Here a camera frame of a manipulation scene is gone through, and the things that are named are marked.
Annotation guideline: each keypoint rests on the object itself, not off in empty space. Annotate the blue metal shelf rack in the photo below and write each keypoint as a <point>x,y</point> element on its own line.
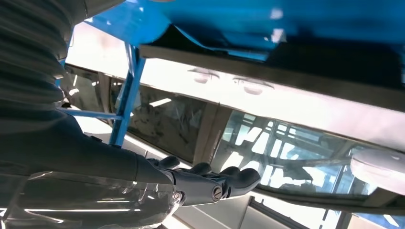
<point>221,15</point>

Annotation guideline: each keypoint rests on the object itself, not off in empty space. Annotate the white car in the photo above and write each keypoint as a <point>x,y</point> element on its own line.
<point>284,101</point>

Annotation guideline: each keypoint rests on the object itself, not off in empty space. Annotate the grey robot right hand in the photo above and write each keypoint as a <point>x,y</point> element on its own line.
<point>79,164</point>

